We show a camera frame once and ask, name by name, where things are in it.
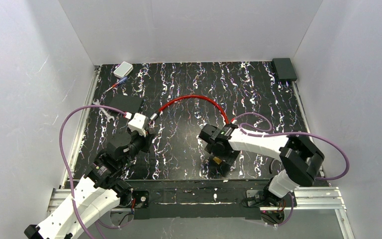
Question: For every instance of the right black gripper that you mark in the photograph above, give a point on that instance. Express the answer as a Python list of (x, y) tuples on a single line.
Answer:
[(206, 134)]

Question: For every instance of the brass padlock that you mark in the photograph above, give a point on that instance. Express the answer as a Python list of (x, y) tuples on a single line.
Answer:
[(217, 160)]

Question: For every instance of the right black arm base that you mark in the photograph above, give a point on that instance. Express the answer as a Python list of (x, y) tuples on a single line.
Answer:
[(258, 198)]

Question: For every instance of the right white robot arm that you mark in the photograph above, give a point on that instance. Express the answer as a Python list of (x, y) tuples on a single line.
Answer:
[(300, 157)]

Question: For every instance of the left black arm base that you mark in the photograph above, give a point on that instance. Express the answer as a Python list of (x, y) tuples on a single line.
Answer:
[(141, 199)]

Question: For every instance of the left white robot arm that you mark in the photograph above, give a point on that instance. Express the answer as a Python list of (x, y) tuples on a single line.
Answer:
[(99, 190)]

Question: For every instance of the black flat box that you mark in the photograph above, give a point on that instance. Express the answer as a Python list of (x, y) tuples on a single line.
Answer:
[(131, 104)]

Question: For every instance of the black corner box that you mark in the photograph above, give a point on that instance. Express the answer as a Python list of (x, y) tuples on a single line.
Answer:
[(284, 69)]

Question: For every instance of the silver wrench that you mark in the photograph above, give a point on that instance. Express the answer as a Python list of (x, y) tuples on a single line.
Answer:
[(109, 117)]

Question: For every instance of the red blue screwdriver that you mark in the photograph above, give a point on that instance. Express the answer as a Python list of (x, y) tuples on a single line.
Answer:
[(119, 82)]

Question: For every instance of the white rectangular box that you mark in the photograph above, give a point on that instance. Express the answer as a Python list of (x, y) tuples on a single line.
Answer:
[(123, 69)]

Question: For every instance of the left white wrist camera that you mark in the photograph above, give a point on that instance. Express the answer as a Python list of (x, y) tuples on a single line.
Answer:
[(139, 123)]

